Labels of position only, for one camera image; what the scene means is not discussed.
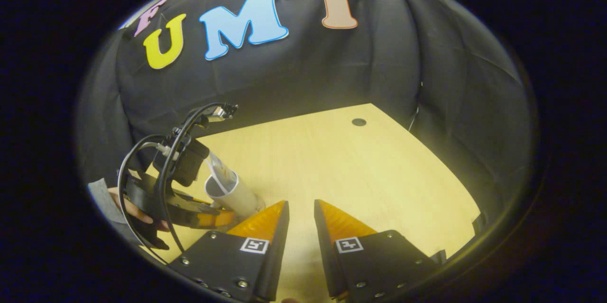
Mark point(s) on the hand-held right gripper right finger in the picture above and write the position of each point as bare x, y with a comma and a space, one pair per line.
325, 255

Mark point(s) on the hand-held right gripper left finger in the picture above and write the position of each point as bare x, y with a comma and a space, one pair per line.
275, 255

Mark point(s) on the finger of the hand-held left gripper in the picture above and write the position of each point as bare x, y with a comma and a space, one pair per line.
213, 218

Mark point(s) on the wooden desktop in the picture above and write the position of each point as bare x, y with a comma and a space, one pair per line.
355, 175

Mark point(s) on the black backdrop cloth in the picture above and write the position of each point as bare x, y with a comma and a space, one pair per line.
379, 56

